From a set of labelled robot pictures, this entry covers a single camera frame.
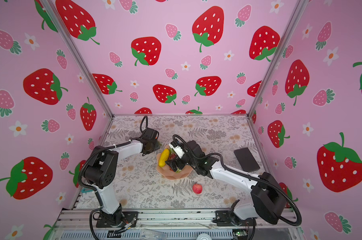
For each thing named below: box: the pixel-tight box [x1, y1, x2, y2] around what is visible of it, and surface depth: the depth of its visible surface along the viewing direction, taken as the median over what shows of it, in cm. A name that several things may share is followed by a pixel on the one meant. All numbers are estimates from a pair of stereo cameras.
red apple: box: [192, 182, 203, 194], surface depth 82 cm
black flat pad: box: [233, 147, 261, 172], surface depth 98 cm
